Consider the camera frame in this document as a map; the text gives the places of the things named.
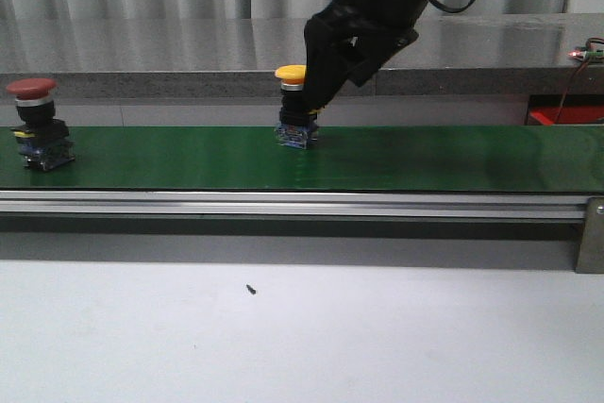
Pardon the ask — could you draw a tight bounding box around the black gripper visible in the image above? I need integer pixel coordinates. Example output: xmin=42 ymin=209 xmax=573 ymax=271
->
xmin=303 ymin=0 xmax=425 ymax=111

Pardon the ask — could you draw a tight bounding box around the yellow mushroom push button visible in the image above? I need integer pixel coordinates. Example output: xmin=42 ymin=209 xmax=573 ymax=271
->
xmin=275 ymin=64 xmax=318 ymax=149

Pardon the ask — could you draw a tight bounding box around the red mushroom push button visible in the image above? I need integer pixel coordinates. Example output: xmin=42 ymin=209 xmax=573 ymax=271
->
xmin=7 ymin=77 xmax=76 ymax=172

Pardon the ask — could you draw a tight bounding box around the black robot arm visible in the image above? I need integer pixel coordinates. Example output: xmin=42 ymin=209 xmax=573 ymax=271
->
xmin=303 ymin=0 xmax=428 ymax=110

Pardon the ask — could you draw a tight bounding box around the grey stone counter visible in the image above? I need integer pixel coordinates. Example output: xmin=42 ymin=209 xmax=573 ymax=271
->
xmin=1 ymin=13 xmax=603 ymax=100

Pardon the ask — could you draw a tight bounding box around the red plastic tray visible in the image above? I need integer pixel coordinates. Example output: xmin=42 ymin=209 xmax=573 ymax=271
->
xmin=526 ymin=106 xmax=603 ymax=126

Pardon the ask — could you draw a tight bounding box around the green conveyor belt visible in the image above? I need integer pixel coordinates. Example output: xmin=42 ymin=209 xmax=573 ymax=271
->
xmin=1 ymin=126 xmax=603 ymax=193

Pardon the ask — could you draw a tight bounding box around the small green circuit board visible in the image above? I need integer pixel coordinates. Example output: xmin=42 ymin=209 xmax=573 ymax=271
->
xmin=568 ymin=47 xmax=604 ymax=63

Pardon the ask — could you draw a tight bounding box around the red and black wire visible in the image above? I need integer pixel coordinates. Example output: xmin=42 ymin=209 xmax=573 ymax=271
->
xmin=552 ymin=38 xmax=604 ymax=126

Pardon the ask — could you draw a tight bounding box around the metal conveyor support bracket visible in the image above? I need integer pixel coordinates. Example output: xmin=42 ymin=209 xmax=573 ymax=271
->
xmin=575 ymin=197 xmax=604 ymax=275

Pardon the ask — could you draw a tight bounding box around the aluminium conveyor frame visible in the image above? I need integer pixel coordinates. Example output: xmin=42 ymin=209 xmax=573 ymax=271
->
xmin=1 ymin=190 xmax=592 ymax=221

